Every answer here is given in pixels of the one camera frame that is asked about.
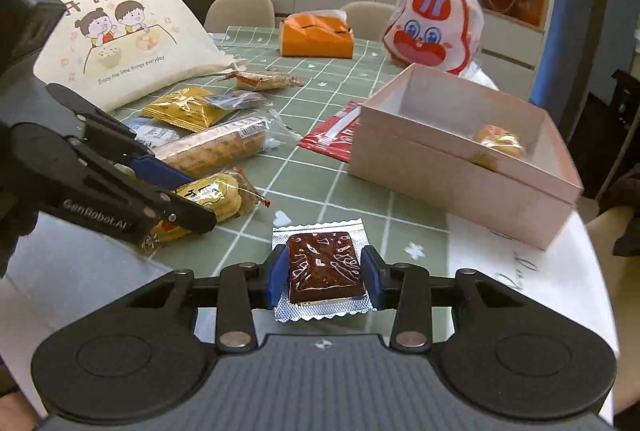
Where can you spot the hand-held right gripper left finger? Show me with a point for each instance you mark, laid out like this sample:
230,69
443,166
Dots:
280,278

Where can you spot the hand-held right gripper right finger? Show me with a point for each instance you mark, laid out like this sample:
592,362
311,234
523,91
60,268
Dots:
371,278

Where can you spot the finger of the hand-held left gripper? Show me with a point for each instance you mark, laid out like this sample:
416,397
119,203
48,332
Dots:
192,216
160,171

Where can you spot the yellow round biscuit packet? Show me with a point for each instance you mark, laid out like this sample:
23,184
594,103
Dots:
220,193

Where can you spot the blue white snack packet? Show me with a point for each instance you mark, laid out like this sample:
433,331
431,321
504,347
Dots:
150,131

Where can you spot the brown cake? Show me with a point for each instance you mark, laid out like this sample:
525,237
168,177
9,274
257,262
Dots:
324,268

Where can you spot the yellow crinkled snack packet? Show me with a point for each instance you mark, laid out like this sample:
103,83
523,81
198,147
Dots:
187,108

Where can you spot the pink cardboard box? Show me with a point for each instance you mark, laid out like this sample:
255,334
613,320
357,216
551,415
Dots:
450,181

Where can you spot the long waffle packet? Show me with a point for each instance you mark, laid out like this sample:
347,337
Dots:
220,143

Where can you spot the green checked tablecloth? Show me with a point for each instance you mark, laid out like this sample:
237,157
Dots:
325,191

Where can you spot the dark clear snack packet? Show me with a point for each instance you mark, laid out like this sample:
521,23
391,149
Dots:
237,99

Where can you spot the cartoon print cloth bag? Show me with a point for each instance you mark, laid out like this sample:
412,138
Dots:
135,36

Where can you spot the small orange snack packet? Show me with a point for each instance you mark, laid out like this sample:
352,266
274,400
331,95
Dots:
262,81

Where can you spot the red flat snack packet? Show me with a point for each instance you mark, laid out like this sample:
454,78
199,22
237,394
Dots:
332,133

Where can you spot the yellow pastry packet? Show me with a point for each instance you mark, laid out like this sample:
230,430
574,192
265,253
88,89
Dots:
500,146

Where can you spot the orange paper box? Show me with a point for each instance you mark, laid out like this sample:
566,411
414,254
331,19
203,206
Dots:
315,38

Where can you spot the red white rabbit bag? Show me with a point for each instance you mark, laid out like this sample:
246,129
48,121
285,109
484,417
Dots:
430,26

